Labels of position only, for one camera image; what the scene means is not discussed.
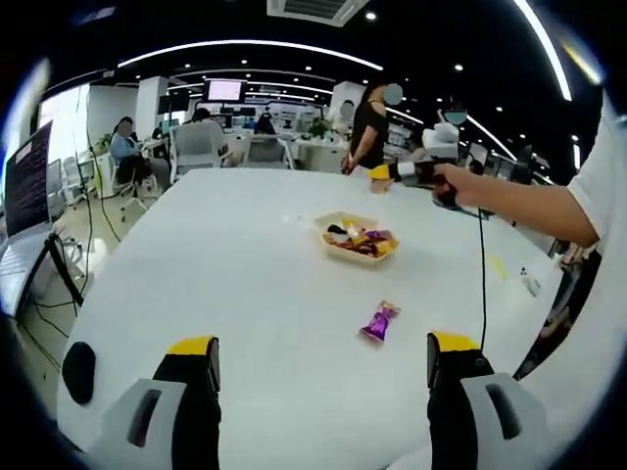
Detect pile of snack packets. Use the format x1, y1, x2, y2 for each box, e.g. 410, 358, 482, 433
320, 219, 400, 259

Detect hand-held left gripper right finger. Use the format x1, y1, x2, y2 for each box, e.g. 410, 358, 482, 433
425, 331, 550, 470

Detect straight ceiling light strip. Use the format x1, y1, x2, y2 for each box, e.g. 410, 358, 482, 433
512, 0, 574, 103

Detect small white device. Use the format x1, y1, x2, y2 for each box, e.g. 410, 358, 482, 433
518, 266, 542, 299

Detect white office chair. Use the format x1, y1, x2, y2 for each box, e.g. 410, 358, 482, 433
242, 134, 295, 171
169, 124, 226, 177

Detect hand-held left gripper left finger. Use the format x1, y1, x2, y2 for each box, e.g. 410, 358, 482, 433
87, 335, 222, 470

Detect black cable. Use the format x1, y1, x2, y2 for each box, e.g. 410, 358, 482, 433
475, 208, 491, 350

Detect bright hanging monitor screen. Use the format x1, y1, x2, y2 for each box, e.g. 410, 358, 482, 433
205, 79, 245, 103

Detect ceiling air conditioner vent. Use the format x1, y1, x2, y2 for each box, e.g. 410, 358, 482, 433
266, 0, 371, 26

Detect curved ceiling light strip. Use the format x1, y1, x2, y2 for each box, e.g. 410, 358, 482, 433
116, 38, 384, 71

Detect green potted plant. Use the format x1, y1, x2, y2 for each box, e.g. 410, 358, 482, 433
307, 118, 335, 142

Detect long purple snack packet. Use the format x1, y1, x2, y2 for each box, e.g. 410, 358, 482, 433
359, 299, 403, 348

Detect round ceiling spotlights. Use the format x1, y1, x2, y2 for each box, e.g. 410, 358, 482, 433
242, 9, 579, 143

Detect person's right hand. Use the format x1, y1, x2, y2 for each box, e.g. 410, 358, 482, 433
430, 163, 474, 208

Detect beige hexagonal container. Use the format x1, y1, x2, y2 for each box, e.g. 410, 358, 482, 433
312, 210, 402, 270

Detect black oval object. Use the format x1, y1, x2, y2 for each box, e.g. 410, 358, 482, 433
61, 341, 98, 406

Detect large black display screen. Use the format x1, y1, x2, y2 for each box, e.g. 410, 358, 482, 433
3, 118, 54, 237

